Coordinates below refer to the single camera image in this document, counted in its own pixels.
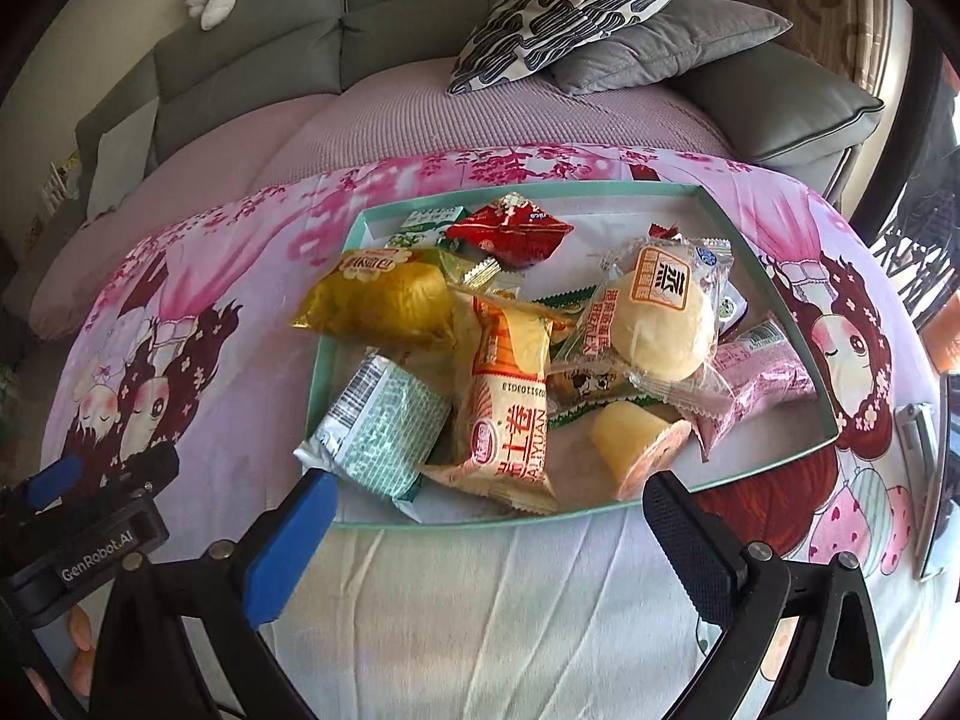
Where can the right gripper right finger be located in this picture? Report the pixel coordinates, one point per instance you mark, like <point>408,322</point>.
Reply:
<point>833,666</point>

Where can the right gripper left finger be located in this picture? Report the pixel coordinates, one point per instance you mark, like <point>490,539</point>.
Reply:
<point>146,667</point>

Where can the green barcode biscuit packet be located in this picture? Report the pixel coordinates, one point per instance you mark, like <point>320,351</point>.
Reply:
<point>379,430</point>

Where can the pink snack packet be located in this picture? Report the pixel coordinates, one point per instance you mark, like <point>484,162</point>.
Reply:
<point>756,370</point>

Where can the cream egg roll packet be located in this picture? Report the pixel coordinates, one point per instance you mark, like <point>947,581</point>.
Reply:
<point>500,428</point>

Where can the yellow jelly cup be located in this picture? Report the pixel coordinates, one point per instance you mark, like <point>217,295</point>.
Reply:
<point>632,444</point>

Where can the yellow bread packet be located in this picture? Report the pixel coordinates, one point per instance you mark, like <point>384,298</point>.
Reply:
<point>386,297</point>

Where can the green seaweed snack packet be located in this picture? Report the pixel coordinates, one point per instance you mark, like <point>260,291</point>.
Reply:
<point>573,394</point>

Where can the clear steamed bun packet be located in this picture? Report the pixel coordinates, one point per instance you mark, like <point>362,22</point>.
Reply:
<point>654,319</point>

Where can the red nice snack bag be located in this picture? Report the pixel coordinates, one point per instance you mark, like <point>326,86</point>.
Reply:
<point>513,230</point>

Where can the person's left hand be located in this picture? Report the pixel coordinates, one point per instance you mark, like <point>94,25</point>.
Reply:
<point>69,644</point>

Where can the pink cartoon print cloth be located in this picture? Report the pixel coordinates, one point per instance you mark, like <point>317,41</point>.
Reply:
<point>191,340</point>

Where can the teal cardboard box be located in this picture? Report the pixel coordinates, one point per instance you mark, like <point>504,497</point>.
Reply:
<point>606,215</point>

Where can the light grey pillow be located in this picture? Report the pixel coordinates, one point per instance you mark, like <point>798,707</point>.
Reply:
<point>122,156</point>

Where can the grey sofa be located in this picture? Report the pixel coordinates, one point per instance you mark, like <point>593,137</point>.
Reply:
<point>775,106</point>

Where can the grey cushion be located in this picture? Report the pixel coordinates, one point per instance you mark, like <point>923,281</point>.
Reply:
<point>685,34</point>

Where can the black white patterned pillow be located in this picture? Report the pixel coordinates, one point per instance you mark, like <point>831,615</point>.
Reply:
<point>522,37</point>

